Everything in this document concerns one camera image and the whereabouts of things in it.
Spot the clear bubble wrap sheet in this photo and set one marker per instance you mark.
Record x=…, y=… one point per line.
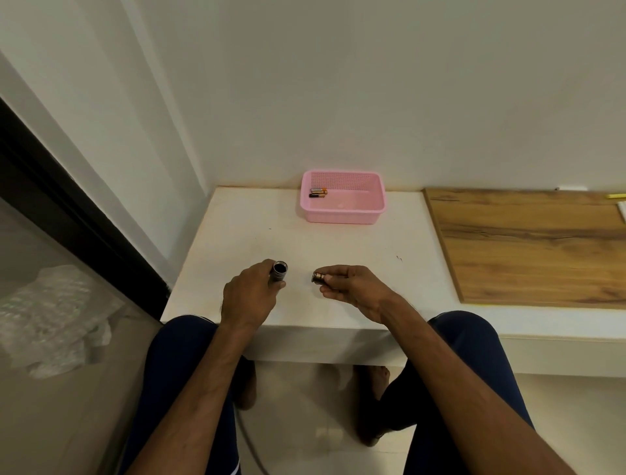
x=54, y=318

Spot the pink plastic basket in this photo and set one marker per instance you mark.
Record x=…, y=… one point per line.
x=342, y=205

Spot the person's left leg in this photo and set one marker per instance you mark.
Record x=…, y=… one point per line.
x=171, y=362

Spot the wood-grain board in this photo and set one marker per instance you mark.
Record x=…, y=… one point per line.
x=538, y=249

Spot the person's right forearm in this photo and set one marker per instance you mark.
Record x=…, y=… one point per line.
x=464, y=391

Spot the grey flashlight tail cap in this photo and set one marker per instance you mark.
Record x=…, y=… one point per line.
x=318, y=279

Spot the person's left hand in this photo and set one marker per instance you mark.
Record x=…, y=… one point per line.
x=244, y=298

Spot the person's left forearm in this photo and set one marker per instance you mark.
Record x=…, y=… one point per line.
x=195, y=401

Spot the white chalk stick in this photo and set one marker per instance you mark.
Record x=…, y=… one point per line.
x=622, y=210

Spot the person's right hand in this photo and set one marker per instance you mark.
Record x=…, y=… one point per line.
x=362, y=288

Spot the black door frame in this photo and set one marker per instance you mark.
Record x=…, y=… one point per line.
x=73, y=220

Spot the person's right foot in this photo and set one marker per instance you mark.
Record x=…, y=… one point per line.
x=380, y=381

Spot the grey flashlight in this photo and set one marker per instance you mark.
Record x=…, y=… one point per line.
x=280, y=271

